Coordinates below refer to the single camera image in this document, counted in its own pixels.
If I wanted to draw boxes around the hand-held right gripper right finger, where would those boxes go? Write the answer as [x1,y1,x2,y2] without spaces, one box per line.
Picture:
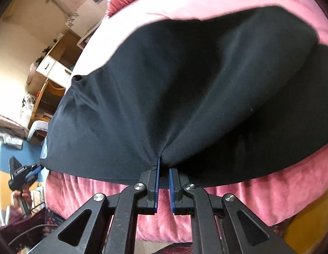
[168,167,297,254]

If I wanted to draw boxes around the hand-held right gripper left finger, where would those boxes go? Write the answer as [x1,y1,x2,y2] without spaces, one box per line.
[28,157,161,254]

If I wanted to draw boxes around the black pants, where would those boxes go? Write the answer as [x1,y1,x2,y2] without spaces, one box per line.
[40,5,328,188]

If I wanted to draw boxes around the person's left hand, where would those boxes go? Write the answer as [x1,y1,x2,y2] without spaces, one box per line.
[11,186,32,213]

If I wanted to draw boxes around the white plastic chair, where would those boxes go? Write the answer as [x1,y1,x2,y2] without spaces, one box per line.
[27,120,52,141]

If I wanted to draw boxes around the dark floral bed sheet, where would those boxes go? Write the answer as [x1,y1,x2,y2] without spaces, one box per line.
[44,208,68,235]

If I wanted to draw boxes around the clear plastic bags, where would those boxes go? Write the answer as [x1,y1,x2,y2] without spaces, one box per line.
[21,95,35,123]

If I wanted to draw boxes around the pink fleece blanket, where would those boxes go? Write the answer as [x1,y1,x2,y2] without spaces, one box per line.
[45,0,328,244]

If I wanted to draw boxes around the white drawer unit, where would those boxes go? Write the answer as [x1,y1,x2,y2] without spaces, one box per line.
[36,55,74,88]

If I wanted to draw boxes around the wooden desk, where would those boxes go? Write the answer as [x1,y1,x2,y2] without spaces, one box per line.
[27,30,88,129]

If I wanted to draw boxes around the yellow cloth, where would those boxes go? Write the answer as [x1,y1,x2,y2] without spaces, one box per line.
[284,202,328,254]

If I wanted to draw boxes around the black cable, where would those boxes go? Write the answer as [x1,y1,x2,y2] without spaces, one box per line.
[7,224,57,247]

